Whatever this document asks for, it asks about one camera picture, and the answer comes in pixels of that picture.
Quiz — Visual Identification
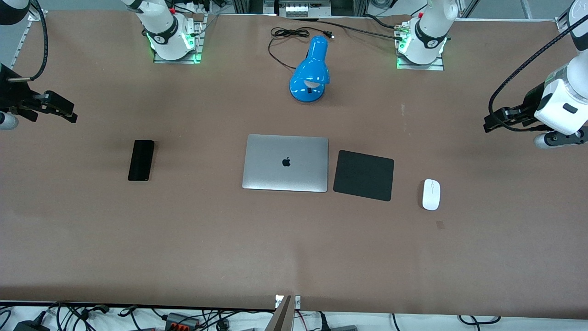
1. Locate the black smartphone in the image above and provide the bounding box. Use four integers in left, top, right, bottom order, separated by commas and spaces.
128, 140, 155, 182

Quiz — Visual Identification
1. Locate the white computer mouse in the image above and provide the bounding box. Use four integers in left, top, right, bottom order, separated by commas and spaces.
422, 179, 441, 211

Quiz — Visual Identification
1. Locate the black mouse pad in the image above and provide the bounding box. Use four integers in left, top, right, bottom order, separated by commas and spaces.
333, 150, 395, 202

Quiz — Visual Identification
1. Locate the blue desk lamp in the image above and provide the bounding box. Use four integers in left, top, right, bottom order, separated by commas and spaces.
289, 35, 330, 103

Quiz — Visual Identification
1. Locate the black power adapter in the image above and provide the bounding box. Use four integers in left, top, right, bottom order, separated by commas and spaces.
13, 313, 50, 331

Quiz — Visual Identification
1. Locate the silver closed laptop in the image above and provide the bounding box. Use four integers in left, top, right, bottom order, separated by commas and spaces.
242, 134, 329, 193

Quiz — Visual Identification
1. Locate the white power strip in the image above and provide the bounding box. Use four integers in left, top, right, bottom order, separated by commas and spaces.
284, 2, 332, 18

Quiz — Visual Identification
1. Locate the grey box with orange connectors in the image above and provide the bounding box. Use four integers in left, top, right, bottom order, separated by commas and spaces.
164, 313, 201, 331

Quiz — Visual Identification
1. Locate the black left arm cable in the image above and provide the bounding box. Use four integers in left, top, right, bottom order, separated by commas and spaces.
488, 16, 588, 133

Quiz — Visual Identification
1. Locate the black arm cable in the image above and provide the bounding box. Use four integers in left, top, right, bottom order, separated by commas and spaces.
488, 16, 588, 133
7, 0, 49, 82

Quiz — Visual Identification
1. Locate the aluminium table edge rail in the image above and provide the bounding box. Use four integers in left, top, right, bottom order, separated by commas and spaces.
9, 10, 46, 69

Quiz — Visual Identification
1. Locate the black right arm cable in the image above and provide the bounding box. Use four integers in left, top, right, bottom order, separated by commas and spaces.
7, 0, 49, 82

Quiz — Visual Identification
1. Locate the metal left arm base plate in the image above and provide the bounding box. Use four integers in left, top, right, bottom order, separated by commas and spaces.
396, 21, 445, 71

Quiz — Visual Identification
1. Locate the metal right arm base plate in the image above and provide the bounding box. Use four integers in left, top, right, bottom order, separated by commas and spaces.
153, 14, 204, 64

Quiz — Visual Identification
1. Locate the black cable on table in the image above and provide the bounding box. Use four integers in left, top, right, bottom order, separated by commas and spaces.
287, 17, 407, 41

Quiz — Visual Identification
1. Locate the black lamp power cable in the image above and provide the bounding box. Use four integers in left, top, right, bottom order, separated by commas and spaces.
268, 27, 335, 70

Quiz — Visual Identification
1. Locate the metal mounting bracket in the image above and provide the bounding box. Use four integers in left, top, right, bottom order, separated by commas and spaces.
275, 294, 301, 309

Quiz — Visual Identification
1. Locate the wooden post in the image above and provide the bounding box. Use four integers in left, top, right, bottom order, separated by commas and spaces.
264, 296, 294, 331

